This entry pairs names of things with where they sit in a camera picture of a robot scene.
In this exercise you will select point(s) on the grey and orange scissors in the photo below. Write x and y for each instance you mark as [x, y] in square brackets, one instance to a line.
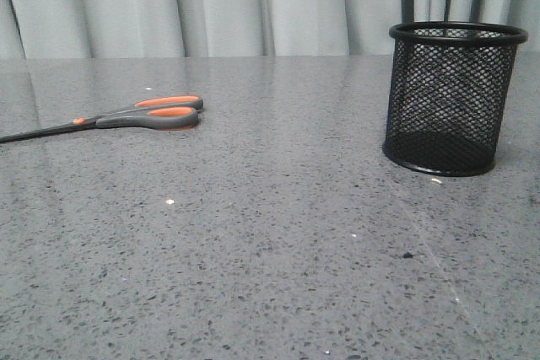
[164, 114]

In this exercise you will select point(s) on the black mesh pen bucket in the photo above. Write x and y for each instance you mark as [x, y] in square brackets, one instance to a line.
[449, 83]

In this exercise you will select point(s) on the grey curtain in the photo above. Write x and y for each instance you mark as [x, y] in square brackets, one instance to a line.
[171, 28]

